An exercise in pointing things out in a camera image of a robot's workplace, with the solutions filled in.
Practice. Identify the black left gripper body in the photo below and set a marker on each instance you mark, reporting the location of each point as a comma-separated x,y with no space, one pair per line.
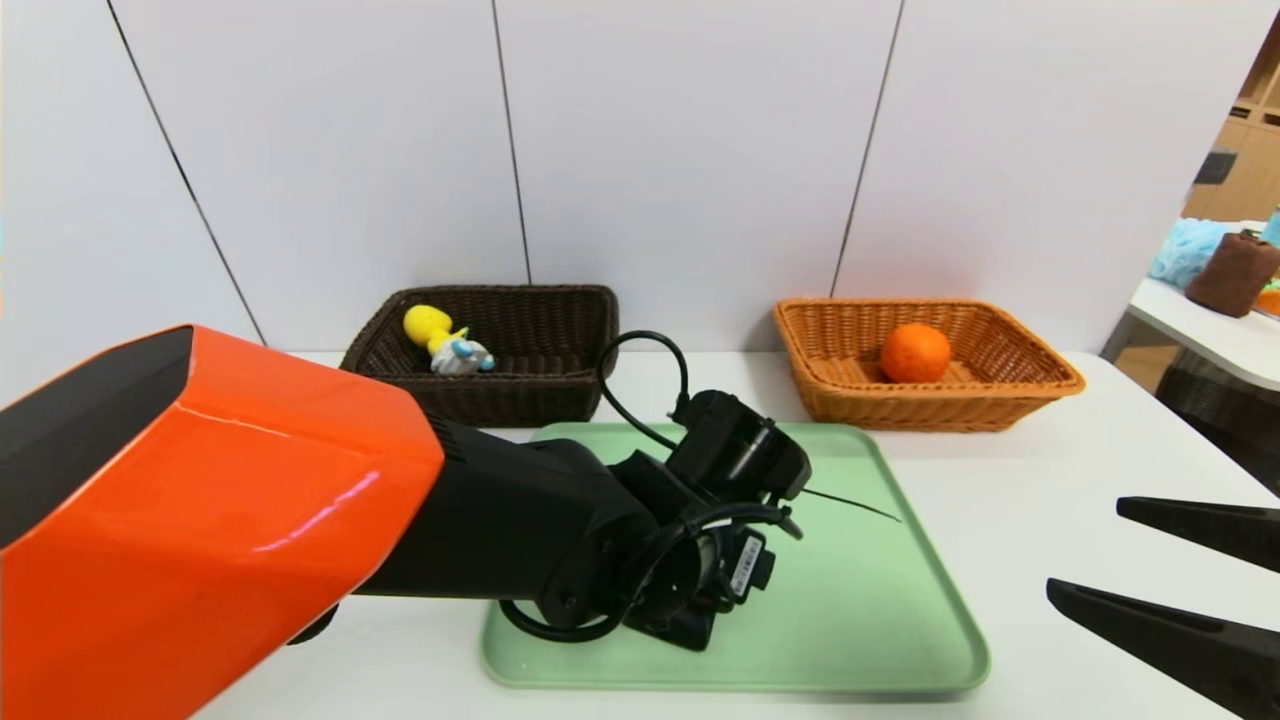
745,567

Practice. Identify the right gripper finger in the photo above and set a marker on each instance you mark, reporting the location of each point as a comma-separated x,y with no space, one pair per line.
1220,530
1200,650

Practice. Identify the black glasses case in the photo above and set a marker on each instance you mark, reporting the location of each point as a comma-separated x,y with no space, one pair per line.
680,632

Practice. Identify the orange fruit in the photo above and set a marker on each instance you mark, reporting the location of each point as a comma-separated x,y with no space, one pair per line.
915,352

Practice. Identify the yellow duck toy car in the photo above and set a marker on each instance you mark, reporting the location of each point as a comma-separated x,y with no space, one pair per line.
430,325

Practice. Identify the orange wicker basket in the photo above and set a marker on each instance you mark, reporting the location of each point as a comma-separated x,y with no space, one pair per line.
900,405

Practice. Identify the dark brown wicker basket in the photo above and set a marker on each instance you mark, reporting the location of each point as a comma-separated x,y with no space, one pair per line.
520,400

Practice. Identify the dark grey woven bin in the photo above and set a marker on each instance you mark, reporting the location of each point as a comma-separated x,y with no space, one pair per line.
1230,420

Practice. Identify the light green plastic tray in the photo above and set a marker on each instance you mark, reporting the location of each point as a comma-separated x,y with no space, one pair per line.
860,620

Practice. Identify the white side table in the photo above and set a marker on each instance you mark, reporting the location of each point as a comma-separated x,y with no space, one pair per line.
1220,345

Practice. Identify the small orange object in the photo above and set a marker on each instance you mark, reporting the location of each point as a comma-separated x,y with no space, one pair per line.
1270,303

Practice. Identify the brown cylindrical object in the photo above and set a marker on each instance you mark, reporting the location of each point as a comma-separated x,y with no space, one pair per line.
1232,275

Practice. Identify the light blue cloth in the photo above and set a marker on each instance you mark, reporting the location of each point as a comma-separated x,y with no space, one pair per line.
1185,250

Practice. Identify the small teal object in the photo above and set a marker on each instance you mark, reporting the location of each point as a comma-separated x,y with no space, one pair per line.
1272,230

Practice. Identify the light wooden cabinet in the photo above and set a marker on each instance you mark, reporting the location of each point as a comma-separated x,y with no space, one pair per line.
1250,170

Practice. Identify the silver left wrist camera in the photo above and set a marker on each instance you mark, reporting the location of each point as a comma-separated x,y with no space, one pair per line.
740,450

